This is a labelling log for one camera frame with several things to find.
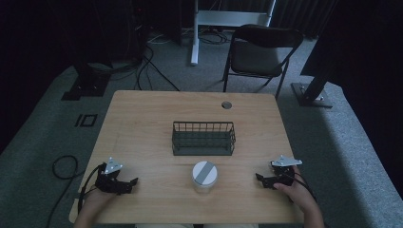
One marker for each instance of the black folding chair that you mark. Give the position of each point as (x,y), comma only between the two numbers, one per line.
(256,58)

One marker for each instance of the black stand with bolted base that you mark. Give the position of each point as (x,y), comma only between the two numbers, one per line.
(312,95)

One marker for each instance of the clear jar with white lid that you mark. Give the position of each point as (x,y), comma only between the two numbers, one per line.
(204,174)

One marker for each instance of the grey table grommet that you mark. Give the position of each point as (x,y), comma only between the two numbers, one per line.
(226,105)

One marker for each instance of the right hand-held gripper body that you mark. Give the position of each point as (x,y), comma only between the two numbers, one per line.
(283,175)

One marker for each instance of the black stand with flat base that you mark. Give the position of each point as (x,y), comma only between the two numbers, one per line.
(87,85)

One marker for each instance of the white metal desk frame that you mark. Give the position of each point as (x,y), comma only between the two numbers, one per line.
(228,18)

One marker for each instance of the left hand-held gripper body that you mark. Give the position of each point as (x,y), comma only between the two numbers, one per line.
(106,182)

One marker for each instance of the person's left hand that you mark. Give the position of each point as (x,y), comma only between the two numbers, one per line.
(96,202)

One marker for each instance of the dark curtain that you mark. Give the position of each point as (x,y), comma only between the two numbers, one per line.
(364,63)

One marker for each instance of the person's right hand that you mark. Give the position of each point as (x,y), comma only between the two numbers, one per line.
(299,194)

